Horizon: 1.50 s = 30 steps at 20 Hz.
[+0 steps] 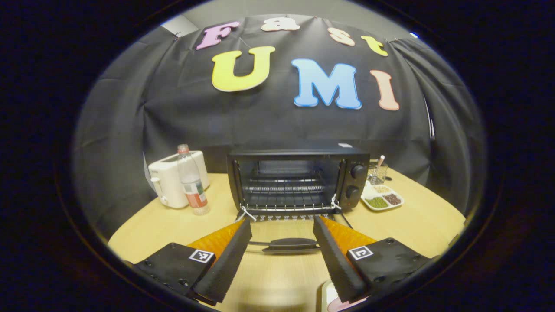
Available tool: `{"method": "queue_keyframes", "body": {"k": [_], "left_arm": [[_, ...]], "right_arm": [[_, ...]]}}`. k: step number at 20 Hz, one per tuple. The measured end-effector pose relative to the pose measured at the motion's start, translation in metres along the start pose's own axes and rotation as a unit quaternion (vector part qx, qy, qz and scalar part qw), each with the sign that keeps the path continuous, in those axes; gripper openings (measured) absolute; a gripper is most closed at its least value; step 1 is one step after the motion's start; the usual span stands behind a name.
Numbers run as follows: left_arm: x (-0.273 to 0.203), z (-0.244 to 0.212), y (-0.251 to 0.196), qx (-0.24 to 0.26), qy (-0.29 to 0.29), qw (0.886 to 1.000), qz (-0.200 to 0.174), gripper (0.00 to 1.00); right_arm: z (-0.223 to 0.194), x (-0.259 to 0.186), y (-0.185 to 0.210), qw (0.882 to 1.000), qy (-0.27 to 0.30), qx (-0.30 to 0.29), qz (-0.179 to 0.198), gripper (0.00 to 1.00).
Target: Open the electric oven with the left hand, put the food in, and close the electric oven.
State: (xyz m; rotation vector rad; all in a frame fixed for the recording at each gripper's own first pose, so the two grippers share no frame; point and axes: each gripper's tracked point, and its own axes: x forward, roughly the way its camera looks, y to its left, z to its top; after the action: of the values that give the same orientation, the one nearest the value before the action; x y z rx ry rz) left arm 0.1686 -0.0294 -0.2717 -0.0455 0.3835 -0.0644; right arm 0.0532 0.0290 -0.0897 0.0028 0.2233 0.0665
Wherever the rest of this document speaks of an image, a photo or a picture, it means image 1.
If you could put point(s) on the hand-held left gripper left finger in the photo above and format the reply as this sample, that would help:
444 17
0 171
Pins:
227 260

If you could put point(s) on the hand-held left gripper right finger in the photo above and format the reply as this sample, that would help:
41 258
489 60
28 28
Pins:
336 260

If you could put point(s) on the beige food tray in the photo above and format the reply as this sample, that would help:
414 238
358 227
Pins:
326 292

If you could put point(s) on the pink round food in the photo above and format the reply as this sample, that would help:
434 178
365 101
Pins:
342 305

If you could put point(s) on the black electric oven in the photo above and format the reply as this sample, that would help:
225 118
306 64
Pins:
351 182

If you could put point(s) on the metal oven rack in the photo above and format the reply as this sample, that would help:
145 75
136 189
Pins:
286 189

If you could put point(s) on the white divided plate with beans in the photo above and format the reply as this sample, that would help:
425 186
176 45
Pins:
381 200

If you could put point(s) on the clear plastic bottle red label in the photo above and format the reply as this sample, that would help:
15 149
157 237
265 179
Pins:
193 186

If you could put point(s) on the white toaster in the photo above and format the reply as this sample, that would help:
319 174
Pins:
167 182

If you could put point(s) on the black backdrop cloth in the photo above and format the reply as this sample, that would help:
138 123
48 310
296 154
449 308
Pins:
269 121

